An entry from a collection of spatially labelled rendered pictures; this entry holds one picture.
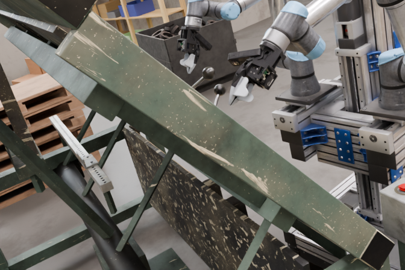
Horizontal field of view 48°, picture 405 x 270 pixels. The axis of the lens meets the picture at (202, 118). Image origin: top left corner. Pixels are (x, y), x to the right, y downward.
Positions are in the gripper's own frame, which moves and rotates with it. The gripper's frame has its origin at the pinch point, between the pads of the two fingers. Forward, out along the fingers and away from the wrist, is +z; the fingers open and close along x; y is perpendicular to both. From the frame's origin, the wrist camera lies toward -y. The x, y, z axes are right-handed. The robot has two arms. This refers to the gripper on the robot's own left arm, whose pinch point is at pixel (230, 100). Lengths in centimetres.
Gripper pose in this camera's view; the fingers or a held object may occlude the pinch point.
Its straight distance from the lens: 137.9
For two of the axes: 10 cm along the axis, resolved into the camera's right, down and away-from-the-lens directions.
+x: 5.0, 4.0, 7.7
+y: 6.7, 3.9, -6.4
